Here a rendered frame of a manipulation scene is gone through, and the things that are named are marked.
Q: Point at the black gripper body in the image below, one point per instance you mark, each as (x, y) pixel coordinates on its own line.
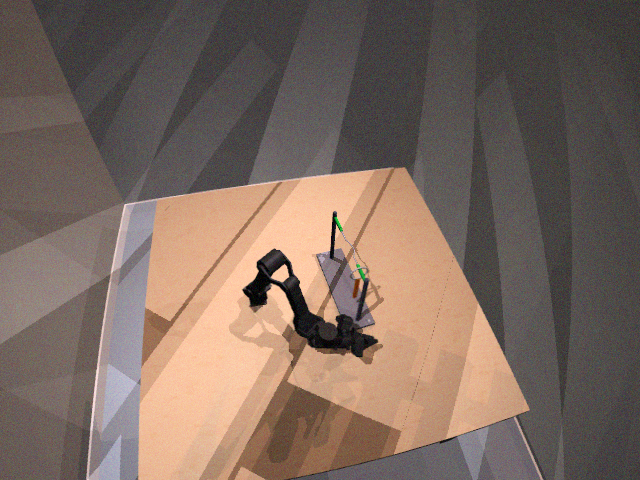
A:
(355, 341)

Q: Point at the orange handle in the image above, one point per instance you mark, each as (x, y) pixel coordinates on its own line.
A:
(357, 282)

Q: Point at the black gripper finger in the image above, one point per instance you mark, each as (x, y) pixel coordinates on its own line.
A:
(368, 342)
(364, 335)

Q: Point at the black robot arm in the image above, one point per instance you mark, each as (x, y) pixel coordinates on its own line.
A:
(305, 323)

